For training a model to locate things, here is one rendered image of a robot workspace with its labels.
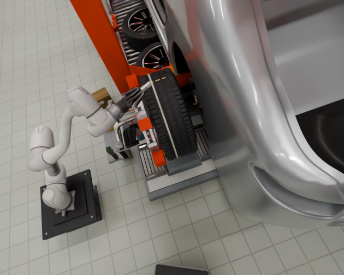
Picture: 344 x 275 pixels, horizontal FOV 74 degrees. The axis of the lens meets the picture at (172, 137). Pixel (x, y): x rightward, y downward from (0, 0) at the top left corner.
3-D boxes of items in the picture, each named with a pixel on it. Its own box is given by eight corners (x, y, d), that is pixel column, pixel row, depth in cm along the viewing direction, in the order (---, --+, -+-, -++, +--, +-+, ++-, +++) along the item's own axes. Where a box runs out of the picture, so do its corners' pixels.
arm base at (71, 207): (55, 218, 204) (51, 217, 200) (57, 194, 215) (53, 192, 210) (75, 214, 204) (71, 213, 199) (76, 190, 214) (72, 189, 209)
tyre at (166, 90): (181, 119, 220) (203, 168, 170) (158, 127, 220) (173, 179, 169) (162, 53, 178) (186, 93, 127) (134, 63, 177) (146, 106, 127)
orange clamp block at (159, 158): (163, 153, 164) (167, 164, 159) (153, 156, 163) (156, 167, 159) (161, 149, 157) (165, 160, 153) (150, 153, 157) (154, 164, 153)
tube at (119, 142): (145, 136, 153) (141, 128, 144) (118, 145, 153) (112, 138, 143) (139, 115, 161) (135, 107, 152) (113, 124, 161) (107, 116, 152)
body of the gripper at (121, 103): (117, 107, 136) (129, 97, 137) (125, 117, 133) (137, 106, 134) (112, 101, 129) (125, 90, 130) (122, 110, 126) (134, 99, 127)
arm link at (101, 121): (119, 124, 127) (103, 105, 121) (97, 142, 124) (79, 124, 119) (116, 121, 136) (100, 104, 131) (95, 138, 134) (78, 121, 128)
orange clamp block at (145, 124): (153, 126, 147) (153, 127, 138) (141, 131, 147) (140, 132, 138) (149, 116, 146) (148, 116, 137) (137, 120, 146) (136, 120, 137)
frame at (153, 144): (167, 165, 184) (152, 133, 136) (159, 168, 184) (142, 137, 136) (150, 112, 210) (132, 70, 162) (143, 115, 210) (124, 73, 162)
